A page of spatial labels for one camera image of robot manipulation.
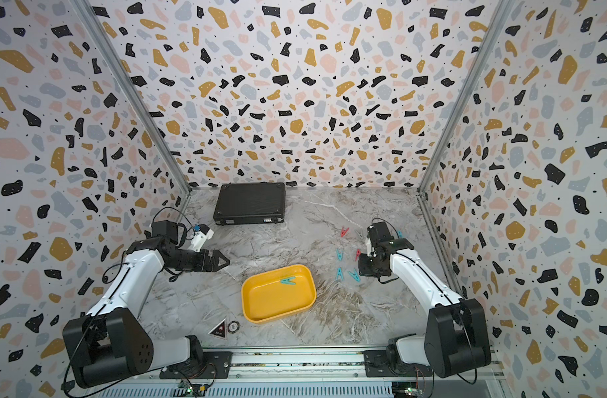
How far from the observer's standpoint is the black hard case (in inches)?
42.6

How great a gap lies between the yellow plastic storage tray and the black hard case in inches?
10.2

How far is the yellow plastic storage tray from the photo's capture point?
843 millimetres

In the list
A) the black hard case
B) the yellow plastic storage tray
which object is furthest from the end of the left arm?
the black hard case

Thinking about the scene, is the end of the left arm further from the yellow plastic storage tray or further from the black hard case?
the black hard case
